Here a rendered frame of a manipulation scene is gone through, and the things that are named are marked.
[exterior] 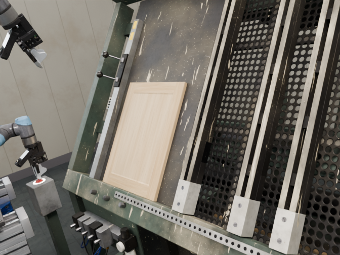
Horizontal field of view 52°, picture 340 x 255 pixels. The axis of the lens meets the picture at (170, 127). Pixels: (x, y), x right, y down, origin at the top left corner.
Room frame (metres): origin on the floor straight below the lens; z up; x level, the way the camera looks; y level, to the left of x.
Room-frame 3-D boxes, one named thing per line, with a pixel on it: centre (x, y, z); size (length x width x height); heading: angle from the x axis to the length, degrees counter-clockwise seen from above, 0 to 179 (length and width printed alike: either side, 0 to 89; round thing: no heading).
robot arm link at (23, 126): (1.83, 0.77, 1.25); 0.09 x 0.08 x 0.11; 93
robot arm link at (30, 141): (1.84, 0.77, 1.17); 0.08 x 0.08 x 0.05
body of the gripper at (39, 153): (1.84, 0.76, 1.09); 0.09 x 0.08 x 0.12; 130
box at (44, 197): (1.82, 0.78, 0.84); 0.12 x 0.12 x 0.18; 40
